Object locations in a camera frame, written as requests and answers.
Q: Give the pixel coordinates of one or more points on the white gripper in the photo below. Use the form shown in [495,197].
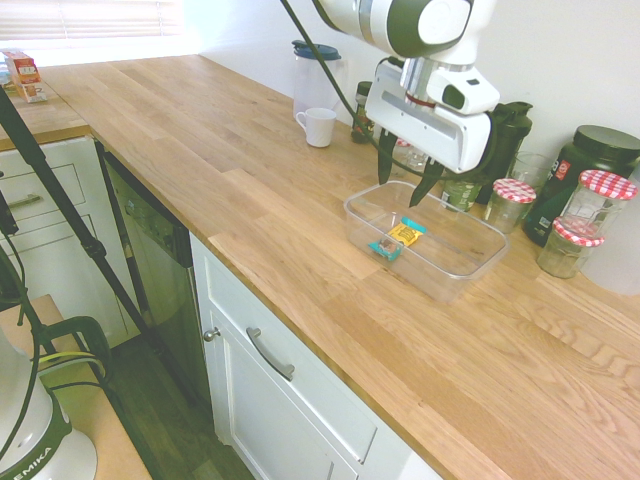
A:
[420,130]

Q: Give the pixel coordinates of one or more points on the yellow and teal protein bar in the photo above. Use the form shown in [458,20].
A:
[402,235]

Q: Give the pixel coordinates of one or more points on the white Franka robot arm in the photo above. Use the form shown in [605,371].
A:
[345,12]

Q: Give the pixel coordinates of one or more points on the clear plastic rectangular container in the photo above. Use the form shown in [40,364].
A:
[440,270]

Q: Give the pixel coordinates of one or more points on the large black protein powder tub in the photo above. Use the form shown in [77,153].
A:
[600,150]

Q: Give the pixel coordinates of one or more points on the spice jar with dark lid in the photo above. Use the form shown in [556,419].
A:
[360,132]

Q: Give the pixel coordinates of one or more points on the dark green paper cup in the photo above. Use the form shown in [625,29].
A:
[462,195]

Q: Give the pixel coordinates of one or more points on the white mug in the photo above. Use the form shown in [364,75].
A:
[320,127]

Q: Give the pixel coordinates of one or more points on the black shaker bottle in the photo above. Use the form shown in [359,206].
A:
[510,145]

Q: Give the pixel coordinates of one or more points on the short clear glass tumbler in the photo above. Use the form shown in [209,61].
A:
[532,167]

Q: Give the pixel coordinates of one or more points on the clear pitcher with teal lid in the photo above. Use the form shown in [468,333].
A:
[310,85]

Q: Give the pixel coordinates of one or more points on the large jar red checkered lid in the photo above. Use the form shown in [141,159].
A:
[607,182]

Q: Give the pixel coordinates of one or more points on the silver cabinet knob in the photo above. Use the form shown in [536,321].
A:
[212,334]

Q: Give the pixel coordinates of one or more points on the dark dishwasher front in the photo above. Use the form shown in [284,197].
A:
[155,250]

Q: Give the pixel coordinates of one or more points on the white kitchen cabinet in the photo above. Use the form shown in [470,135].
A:
[280,430]

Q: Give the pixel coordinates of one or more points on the green clamp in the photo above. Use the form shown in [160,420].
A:
[95,335]

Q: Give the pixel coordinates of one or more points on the white window blinds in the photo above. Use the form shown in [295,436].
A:
[75,20]

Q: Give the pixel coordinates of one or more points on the orange and white carton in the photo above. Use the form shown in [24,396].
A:
[30,93]
[22,67]

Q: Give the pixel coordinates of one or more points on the light wooden board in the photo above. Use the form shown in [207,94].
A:
[115,450]

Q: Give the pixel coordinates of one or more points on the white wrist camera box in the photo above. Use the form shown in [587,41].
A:
[470,92]

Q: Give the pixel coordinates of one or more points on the black camera tripod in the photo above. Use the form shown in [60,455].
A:
[50,172]

